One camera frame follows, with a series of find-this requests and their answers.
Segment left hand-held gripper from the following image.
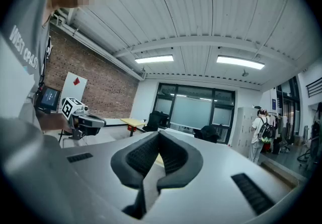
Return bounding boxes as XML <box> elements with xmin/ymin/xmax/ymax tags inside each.
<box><xmin>61</xmin><ymin>97</ymin><xmax>107</xmax><ymax>140</ymax></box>

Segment small yellow table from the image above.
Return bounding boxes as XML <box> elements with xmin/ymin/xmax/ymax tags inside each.
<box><xmin>120</xmin><ymin>118</ymin><xmax>146</xmax><ymax>137</ymax></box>

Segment wooden step platform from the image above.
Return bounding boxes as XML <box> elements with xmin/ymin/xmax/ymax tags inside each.
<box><xmin>260</xmin><ymin>160</ymin><xmax>306</xmax><ymax>188</ymax></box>

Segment person in grey shirt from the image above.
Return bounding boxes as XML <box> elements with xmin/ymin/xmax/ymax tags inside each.
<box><xmin>0</xmin><ymin>0</ymin><xmax>53</xmax><ymax>133</ymax></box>

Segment black office chair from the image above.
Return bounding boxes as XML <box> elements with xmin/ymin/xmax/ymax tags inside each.
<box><xmin>193</xmin><ymin>125</ymin><xmax>220</xmax><ymax>143</ymax></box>
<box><xmin>142</xmin><ymin>111</ymin><xmax>169</xmax><ymax>133</ymax></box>

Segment grey lockers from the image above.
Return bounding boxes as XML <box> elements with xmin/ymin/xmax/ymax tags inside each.
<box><xmin>230</xmin><ymin>106</ymin><xmax>262</xmax><ymax>156</ymax></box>

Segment white board with red mark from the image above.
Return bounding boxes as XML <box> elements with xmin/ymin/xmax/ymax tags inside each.
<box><xmin>59</xmin><ymin>71</ymin><xmax>88</xmax><ymax>108</ymax></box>

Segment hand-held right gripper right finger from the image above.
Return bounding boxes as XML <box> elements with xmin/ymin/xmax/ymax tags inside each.
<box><xmin>156</xmin><ymin>130</ymin><xmax>204</xmax><ymax>191</ymax></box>

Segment black monitor screen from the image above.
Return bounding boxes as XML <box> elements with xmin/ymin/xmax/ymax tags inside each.
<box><xmin>39</xmin><ymin>86</ymin><xmax>61</xmax><ymax>114</ymax></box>

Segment long ceiling light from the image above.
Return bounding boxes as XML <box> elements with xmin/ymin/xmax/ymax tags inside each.
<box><xmin>134</xmin><ymin>54</ymin><xmax>174</xmax><ymax>64</ymax></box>
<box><xmin>216</xmin><ymin>54</ymin><xmax>265</xmax><ymax>70</ymax></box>

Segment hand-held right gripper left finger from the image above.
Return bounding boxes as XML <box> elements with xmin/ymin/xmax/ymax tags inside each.
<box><xmin>110</xmin><ymin>131</ymin><xmax>161</xmax><ymax>190</ymax></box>

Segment clothes rack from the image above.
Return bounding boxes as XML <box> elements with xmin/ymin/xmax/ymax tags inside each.
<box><xmin>266</xmin><ymin>111</ymin><xmax>284</xmax><ymax>140</ymax></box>

